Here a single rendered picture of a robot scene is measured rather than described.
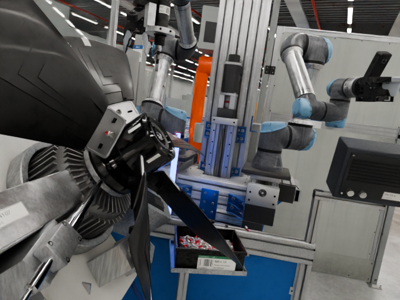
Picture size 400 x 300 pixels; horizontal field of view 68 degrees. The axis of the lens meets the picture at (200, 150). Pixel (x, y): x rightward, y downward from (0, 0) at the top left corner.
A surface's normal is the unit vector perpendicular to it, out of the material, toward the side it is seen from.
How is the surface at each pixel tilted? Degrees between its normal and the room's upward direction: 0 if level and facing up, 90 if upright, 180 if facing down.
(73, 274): 50
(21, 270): 102
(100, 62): 42
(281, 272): 90
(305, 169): 90
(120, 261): 84
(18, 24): 73
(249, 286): 90
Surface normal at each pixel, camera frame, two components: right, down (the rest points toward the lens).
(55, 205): 0.83, -0.52
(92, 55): 0.44, -0.58
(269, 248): -0.14, 0.13
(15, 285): 0.02, 0.36
